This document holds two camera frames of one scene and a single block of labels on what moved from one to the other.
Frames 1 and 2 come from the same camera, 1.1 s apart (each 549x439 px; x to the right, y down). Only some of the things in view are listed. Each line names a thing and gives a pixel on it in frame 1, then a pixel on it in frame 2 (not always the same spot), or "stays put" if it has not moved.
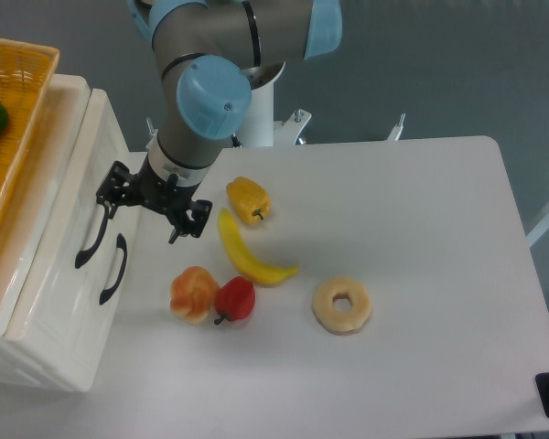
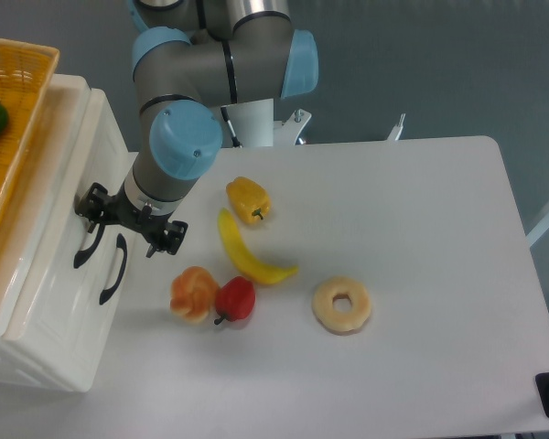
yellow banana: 249,267 stays put
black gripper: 170,198 → 158,234
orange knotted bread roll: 194,294 stays put
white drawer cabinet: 55,281 stays put
